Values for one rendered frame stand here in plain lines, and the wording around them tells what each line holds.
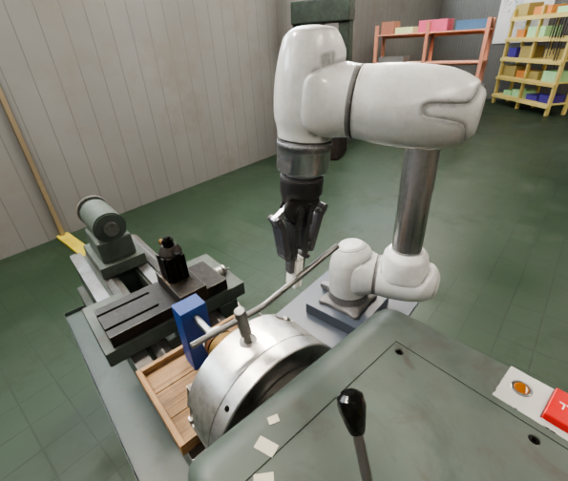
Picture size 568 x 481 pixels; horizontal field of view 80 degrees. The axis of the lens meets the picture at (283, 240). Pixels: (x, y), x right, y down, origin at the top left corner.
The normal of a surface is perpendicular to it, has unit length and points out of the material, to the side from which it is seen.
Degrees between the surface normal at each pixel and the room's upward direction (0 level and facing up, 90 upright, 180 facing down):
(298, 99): 88
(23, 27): 90
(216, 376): 39
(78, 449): 0
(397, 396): 0
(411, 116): 92
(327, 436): 0
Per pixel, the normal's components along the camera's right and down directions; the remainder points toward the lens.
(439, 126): -0.18, 0.67
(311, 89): -0.28, 0.44
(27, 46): 0.76, 0.29
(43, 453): -0.05, -0.86
